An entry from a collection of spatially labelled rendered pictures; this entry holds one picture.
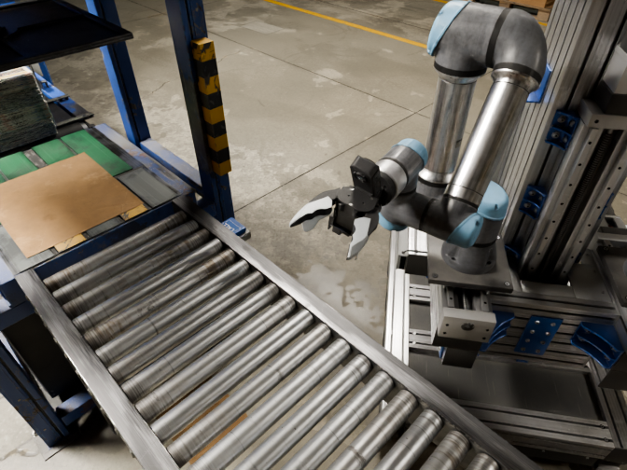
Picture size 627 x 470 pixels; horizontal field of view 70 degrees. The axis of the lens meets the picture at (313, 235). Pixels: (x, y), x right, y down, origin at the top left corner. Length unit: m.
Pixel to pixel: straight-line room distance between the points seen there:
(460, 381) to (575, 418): 0.38
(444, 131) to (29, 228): 1.27
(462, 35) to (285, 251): 1.72
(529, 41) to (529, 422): 1.25
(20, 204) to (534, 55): 1.56
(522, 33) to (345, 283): 1.60
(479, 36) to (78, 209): 1.29
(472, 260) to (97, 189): 1.25
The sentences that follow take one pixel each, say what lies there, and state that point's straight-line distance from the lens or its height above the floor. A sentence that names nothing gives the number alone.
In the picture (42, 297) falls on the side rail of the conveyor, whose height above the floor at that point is 0.80.
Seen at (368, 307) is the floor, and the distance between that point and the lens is 2.24.
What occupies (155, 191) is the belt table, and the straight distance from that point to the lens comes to 1.66.
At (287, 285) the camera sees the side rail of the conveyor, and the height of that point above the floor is 0.80.
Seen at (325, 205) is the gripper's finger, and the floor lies 1.24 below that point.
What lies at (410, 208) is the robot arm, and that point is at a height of 1.14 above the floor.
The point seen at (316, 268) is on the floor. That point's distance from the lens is 2.40.
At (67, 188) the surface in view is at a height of 0.80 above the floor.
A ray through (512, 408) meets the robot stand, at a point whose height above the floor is 0.23.
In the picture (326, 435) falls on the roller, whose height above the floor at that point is 0.80.
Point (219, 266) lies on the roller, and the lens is 1.33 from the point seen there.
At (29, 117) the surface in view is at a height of 0.89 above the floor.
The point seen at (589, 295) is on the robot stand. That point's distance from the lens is 1.53.
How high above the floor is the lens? 1.72
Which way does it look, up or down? 41 degrees down
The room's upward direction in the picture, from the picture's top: straight up
